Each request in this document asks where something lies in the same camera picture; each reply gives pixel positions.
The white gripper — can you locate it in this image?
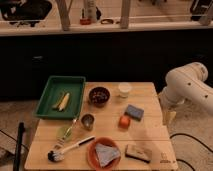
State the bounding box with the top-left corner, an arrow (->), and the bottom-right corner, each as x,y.
159,97 -> 176,125

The white plastic cup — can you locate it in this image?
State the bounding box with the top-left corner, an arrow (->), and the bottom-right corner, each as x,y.
118,82 -> 132,98

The blue sponge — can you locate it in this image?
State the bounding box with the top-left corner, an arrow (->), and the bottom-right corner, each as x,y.
124,105 -> 144,121

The small metal cup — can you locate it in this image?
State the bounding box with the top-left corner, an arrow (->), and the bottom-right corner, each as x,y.
81,114 -> 95,131

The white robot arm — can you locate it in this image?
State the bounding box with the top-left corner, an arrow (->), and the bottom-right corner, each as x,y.
158,62 -> 213,125

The black pole left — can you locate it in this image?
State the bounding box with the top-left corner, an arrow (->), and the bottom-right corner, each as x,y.
13,122 -> 25,171

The dark purple bowl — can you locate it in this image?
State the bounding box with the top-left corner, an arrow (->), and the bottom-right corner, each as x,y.
89,87 -> 110,107

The orange apple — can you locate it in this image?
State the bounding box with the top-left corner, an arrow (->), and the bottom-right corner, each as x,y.
118,115 -> 131,129

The grey folded cloth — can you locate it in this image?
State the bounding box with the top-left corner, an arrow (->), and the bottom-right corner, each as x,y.
95,143 -> 120,167

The yellow corn cob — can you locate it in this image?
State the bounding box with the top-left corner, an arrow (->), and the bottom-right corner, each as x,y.
52,93 -> 70,111

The green plastic tray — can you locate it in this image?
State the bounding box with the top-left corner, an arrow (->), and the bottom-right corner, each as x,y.
35,76 -> 86,120

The white dish brush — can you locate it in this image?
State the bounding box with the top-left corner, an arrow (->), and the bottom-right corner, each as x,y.
47,136 -> 95,162

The orange plate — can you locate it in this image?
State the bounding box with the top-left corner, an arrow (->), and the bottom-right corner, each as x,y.
86,137 -> 121,171

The black floor cable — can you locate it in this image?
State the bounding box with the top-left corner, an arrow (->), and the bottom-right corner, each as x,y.
169,132 -> 213,171

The brown board eraser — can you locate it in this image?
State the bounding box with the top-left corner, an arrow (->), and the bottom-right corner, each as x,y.
125,144 -> 152,163

